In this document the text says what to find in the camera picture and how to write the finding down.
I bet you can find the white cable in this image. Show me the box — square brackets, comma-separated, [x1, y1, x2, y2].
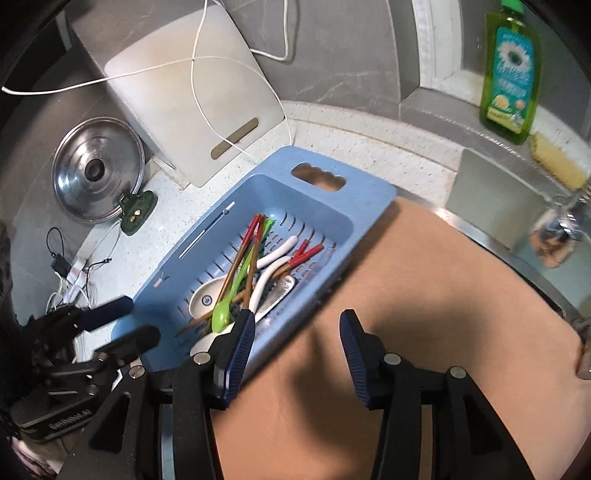
[0, 0, 296, 160]

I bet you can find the green plastic spoon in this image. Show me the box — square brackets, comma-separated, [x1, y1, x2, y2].
[211, 218, 275, 333]

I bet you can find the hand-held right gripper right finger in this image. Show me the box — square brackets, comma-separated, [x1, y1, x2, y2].
[339, 309, 550, 480]

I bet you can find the green lid holder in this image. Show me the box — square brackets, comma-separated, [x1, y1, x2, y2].
[117, 191, 158, 236]

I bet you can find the white ceramic spoon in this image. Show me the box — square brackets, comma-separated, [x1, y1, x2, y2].
[191, 270, 291, 358]
[188, 236, 299, 320]

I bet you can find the yellow sponge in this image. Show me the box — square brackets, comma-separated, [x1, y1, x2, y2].
[529, 131, 589, 190]

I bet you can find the chrome faucet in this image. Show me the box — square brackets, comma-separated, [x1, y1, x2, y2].
[531, 185, 591, 268]
[397, 148, 591, 333]

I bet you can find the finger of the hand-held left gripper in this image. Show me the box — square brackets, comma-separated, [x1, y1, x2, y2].
[69, 296, 134, 333]
[95, 325, 161, 367]

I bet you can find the metal fork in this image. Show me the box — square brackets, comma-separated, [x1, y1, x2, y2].
[263, 276, 297, 310]

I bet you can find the thin black cable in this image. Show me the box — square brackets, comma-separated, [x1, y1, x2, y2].
[46, 227, 114, 278]

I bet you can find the red-tipped wooden chopstick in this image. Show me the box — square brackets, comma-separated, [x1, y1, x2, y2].
[215, 213, 262, 303]
[178, 244, 325, 337]
[240, 215, 267, 305]
[175, 240, 312, 335]

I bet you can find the white cutting board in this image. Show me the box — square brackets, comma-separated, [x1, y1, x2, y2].
[69, 0, 287, 189]

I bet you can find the blue plastic basket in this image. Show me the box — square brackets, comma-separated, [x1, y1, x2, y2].
[112, 147, 398, 384]

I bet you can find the green dish soap bottle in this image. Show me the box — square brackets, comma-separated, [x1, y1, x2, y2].
[479, 0, 543, 145]

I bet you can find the steel pot lid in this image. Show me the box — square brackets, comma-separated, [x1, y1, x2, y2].
[51, 117, 146, 225]

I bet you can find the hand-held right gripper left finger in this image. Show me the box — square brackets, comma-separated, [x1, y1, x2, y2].
[58, 308, 257, 480]

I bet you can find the white power strip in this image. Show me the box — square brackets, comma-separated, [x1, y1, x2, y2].
[46, 258, 93, 315]

